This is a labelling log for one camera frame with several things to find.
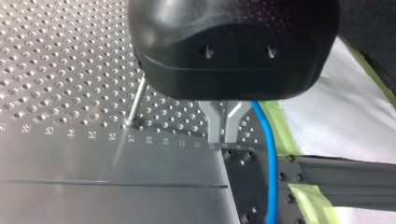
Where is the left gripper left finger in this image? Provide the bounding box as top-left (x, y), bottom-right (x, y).
top-left (198, 100), bottom-right (225, 145)

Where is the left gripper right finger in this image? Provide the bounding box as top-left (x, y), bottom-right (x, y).
top-left (222, 100), bottom-right (252, 144)

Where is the black panel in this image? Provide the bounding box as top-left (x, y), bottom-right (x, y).
top-left (337, 0), bottom-right (396, 94)

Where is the blue cable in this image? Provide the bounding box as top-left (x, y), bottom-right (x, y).
top-left (250, 100), bottom-right (279, 224)

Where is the metal post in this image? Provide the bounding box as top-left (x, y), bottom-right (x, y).
top-left (124, 73), bottom-right (148, 127)

